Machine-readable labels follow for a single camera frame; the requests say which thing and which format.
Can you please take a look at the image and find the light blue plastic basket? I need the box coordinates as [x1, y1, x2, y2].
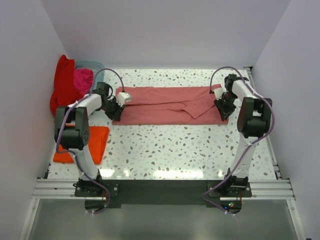
[75, 61, 104, 75]

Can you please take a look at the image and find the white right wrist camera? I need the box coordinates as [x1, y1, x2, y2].
[210, 87, 225, 100]

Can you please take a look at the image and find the aluminium extrusion rail frame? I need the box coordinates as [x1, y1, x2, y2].
[21, 67, 305, 240]

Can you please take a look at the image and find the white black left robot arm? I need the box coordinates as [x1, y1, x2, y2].
[54, 82, 132, 198]

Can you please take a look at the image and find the salmon pink t shirt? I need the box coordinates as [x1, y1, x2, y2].
[112, 86, 228, 126]

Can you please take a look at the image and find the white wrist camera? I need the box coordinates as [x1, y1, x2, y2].
[115, 92, 132, 106]
[210, 87, 225, 100]

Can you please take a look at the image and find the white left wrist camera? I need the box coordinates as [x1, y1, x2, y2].
[115, 92, 132, 106]

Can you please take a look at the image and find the folded orange t shirt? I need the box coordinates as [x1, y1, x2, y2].
[53, 126, 110, 165]

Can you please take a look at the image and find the red t shirt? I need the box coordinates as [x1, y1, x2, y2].
[49, 54, 84, 117]

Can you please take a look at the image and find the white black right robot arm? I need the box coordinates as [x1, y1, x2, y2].
[208, 74, 272, 198]

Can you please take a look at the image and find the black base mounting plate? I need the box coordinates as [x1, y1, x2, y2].
[73, 179, 253, 213]

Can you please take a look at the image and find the magenta t shirt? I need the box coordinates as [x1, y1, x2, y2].
[73, 68, 94, 95]

